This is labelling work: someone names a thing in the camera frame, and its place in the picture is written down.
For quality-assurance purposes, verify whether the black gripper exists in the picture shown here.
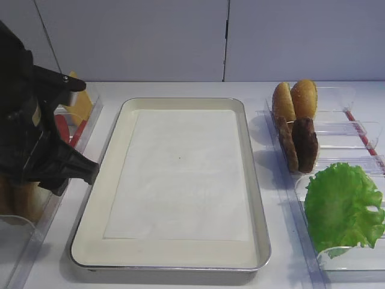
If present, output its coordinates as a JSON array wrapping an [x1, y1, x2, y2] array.
[[1, 23, 99, 196]]

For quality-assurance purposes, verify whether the bun slice white face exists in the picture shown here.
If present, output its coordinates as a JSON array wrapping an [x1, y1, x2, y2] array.
[[13, 182, 51, 223]]

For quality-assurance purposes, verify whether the red tomato slice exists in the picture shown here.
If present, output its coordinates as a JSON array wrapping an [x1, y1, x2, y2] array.
[[55, 113, 87, 148]]

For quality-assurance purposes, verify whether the yellow cheese slice front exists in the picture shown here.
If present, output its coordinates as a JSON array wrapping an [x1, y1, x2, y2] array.
[[63, 90, 93, 126]]

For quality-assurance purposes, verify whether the meat patty left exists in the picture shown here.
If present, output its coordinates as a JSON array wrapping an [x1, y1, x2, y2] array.
[[276, 116, 299, 173]]

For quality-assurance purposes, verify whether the dark meat patty right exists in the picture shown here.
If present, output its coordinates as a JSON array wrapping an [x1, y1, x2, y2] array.
[[292, 117, 318, 173]]

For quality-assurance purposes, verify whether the green lettuce leaf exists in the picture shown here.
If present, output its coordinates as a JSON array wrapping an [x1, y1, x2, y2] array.
[[304, 163, 384, 252]]

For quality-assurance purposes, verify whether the brown bun slice left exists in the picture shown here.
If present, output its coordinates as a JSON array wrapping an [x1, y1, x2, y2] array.
[[0, 175, 14, 215]]

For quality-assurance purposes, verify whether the left clear acrylic rack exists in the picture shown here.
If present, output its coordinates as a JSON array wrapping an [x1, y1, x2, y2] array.
[[1, 82, 103, 288]]

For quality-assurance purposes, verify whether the clear acrylic rack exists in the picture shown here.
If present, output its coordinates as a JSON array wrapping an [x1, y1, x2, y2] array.
[[1, 82, 103, 288], [259, 87, 384, 288]]

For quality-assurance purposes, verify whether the white paper liner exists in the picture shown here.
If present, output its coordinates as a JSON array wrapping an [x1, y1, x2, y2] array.
[[105, 110, 249, 241]]

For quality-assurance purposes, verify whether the metal baking tray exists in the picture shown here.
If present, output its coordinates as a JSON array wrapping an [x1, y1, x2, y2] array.
[[71, 98, 271, 274]]

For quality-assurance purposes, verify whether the bun top left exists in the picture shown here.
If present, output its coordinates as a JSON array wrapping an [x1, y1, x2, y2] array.
[[272, 82, 296, 122]]

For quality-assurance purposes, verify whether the bun top right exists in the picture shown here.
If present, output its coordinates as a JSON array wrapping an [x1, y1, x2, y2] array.
[[291, 79, 318, 119]]

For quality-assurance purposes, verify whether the right clear acrylic rack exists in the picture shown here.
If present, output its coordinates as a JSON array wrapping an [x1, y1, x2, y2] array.
[[259, 87, 384, 288]]

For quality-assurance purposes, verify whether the red strip on rack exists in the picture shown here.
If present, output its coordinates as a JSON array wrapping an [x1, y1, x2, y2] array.
[[344, 110, 384, 173]]

